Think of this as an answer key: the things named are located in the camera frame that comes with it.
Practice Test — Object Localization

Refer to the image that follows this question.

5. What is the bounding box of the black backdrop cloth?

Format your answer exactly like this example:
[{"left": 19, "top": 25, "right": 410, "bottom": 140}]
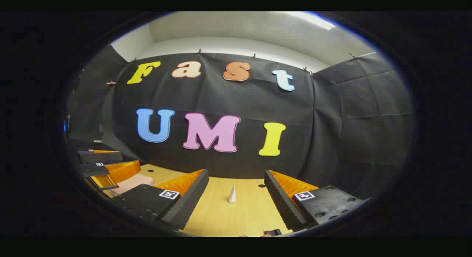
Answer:
[{"left": 66, "top": 45, "right": 414, "bottom": 199}]

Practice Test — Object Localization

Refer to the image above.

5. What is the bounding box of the pink suitcase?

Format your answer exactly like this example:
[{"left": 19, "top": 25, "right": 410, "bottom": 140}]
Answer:
[{"left": 109, "top": 173, "right": 156, "bottom": 197}]

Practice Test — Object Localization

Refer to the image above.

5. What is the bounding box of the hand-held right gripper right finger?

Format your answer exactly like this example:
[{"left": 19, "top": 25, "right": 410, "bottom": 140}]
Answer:
[{"left": 264, "top": 170, "right": 371, "bottom": 232}]

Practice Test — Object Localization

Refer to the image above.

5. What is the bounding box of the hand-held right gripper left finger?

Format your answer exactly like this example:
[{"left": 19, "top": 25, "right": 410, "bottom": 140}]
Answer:
[{"left": 110, "top": 169, "right": 209, "bottom": 230}]

